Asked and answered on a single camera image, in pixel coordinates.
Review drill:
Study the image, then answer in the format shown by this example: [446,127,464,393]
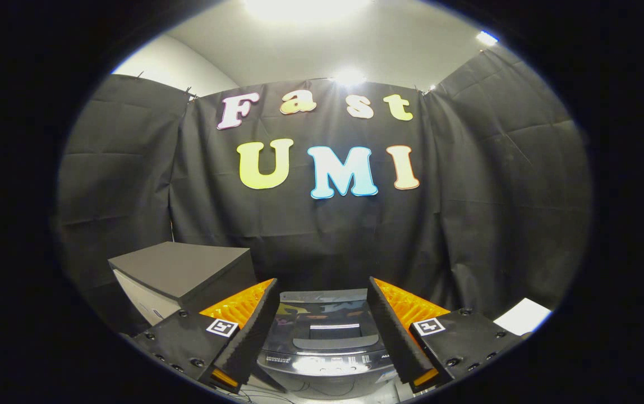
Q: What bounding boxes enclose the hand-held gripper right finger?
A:
[368,277,530,393]

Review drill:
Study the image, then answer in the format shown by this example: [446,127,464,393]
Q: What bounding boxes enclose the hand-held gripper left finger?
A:
[131,279,279,392]

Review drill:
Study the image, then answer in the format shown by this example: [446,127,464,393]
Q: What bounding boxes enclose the dark grey washing machine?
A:
[256,289,408,400]

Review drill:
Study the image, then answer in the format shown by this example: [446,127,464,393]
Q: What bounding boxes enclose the dark cabinet with beige front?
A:
[108,241,288,393]

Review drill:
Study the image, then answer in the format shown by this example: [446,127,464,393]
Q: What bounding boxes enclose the white flat board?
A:
[493,297,554,337]

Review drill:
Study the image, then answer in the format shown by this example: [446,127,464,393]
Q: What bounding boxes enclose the ceiling light behind backdrop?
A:
[330,70,367,86]

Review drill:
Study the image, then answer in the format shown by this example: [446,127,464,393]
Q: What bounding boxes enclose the large ceiling light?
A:
[243,0,373,24]

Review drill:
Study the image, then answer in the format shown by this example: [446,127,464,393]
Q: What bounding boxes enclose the black floor cables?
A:
[231,387,301,404]

